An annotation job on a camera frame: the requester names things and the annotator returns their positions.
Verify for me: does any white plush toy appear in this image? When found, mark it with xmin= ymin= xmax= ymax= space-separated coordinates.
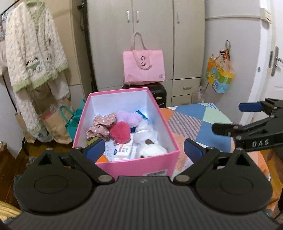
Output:
xmin=132 ymin=119 xmax=167 ymax=159

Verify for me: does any purple plush toy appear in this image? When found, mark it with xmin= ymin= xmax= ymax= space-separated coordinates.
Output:
xmin=117 ymin=111 xmax=143 ymax=128

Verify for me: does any orange foam ball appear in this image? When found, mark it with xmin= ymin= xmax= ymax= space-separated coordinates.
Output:
xmin=96 ymin=154 xmax=109 ymax=163

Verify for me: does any pink fluffy pompom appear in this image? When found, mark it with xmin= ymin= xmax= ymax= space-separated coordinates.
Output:
xmin=109 ymin=122 xmax=131 ymax=145

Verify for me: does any colourful gift bag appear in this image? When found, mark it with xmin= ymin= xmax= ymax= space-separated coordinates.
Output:
xmin=205 ymin=40 xmax=235 ymax=94

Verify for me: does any teal tote bag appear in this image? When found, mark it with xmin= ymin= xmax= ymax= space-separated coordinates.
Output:
xmin=59 ymin=99 xmax=86 ymax=141

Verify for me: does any black suitcase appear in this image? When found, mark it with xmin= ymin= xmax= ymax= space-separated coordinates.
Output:
xmin=122 ymin=82 xmax=167 ymax=108

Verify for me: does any beige wardrobe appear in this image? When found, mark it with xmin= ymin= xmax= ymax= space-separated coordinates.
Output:
xmin=86 ymin=1 xmax=205 ymax=106

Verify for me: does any green ball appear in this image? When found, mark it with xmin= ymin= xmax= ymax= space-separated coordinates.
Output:
xmin=87 ymin=137 xmax=100 ymax=146

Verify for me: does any pink storage box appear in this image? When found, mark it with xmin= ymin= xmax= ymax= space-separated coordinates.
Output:
xmin=73 ymin=88 xmax=180 ymax=178

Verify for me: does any pink paper shopping bag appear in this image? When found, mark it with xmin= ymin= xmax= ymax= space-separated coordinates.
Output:
xmin=123 ymin=32 xmax=166 ymax=85

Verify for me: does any patchwork knitted table cloth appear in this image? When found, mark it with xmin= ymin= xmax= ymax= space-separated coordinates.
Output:
xmin=159 ymin=102 xmax=272 ymax=182

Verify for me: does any right hand with painted nails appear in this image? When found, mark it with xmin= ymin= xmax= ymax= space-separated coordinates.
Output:
xmin=266 ymin=148 xmax=283 ymax=175

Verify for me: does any brown paper bag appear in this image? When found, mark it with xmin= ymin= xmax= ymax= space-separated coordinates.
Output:
xmin=15 ymin=95 xmax=73 ymax=145

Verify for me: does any silver door handle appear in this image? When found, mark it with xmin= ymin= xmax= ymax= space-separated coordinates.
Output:
xmin=271 ymin=46 xmax=283 ymax=77

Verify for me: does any white knitted cardigan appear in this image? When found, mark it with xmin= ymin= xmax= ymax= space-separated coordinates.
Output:
xmin=5 ymin=1 xmax=71 ymax=142

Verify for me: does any pink floral scrunchie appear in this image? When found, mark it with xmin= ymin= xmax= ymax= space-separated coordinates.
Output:
xmin=86 ymin=113 xmax=117 ymax=141

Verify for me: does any white door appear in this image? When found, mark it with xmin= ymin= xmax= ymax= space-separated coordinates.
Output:
xmin=239 ymin=0 xmax=283 ymax=126

